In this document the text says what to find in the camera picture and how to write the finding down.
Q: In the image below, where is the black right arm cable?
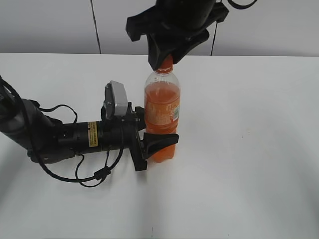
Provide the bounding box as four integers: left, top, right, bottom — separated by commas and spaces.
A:
228, 0, 260, 9

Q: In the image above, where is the orange bottle cap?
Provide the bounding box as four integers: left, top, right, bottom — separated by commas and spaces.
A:
156, 54, 173, 74

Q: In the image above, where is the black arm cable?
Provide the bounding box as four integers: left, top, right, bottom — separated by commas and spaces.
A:
228, 0, 260, 9
34, 104, 124, 188

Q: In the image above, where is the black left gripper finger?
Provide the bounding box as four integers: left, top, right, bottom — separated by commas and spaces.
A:
142, 133, 179, 159
135, 107, 146, 131

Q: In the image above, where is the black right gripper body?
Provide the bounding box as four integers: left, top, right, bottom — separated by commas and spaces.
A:
126, 0, 229, 41

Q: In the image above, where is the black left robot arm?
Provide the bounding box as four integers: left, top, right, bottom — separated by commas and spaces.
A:
0, 80, 179, 171

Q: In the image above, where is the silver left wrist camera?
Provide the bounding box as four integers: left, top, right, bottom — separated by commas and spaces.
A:
104, 80, 128, 119

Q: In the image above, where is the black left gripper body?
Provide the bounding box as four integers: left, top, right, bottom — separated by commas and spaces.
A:
99, 102, 147, 171

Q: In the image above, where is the orange soda plastic bottle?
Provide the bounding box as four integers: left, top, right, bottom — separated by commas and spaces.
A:
144, 68, 181, 164

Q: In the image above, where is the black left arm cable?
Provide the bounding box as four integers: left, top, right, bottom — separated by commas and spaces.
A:
34, 104, 124, 188

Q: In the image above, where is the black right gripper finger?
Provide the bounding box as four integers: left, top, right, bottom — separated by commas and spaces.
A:
171, 29, 209, 64
147, 34, 174, 70

